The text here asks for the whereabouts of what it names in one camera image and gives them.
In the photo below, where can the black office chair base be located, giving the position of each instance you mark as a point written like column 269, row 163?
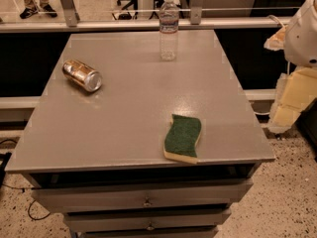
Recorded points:
column 127, row 4

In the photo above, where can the grey drawer cabinet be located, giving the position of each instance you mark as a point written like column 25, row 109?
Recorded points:
column 96, row 157

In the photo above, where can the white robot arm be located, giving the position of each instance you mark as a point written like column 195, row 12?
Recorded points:
column 298, row 39

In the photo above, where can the green and yellow sponge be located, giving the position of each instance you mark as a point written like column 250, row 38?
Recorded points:
column 181, row 139

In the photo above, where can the metal drawer knob lower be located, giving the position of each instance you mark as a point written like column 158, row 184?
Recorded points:
column 150, row 227

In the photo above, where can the metal guard rail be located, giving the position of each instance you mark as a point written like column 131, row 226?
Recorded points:
column 106, row 15

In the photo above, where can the metal drawer knob upper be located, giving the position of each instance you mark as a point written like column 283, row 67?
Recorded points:
column 147, row 203

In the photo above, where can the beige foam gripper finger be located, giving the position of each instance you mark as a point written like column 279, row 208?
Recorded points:
column 276, row 41

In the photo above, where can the metal drawer knob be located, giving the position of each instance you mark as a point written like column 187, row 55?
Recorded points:
column 150, row 227
column 147, row 203

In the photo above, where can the shiny metal can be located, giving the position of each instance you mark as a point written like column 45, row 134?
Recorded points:
column 82, row 74

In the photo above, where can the clear plastic water bottle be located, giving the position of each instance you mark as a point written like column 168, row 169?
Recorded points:
column 168, row 29

